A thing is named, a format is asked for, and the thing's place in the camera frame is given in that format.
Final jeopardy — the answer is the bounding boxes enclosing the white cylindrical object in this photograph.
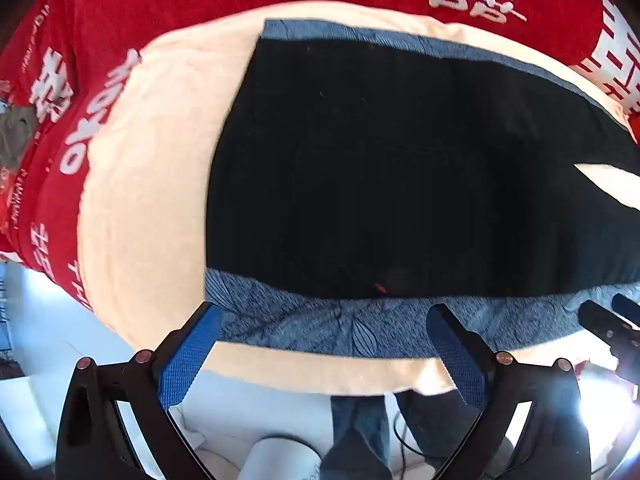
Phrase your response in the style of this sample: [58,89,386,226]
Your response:
[239,435,323,480]

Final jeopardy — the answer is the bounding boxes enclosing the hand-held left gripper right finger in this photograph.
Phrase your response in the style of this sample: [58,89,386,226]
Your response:
[426,302,593,480]

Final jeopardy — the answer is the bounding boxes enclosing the black cable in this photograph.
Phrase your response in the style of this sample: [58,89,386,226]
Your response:
[392,410,453,461]

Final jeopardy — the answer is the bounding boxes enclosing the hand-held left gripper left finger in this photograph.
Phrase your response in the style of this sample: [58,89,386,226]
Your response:
[55,301,226,480]

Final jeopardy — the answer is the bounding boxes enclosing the person's jeans leg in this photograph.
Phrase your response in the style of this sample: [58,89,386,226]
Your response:
[319,394,392,480]
[394,389,483,463]

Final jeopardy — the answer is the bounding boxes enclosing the red printed blanket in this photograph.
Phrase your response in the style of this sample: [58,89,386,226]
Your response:
[0,0,640,313]

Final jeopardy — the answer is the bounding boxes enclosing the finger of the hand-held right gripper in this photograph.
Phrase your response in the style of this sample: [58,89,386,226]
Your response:
[612,292,640,322]
[577,300,632,348]

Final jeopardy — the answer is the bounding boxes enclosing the grey cloth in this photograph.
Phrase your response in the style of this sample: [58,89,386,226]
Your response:
[0,104,40,168]

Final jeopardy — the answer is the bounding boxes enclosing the cream blanket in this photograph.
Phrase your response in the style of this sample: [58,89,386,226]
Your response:
[75,0,640,397]

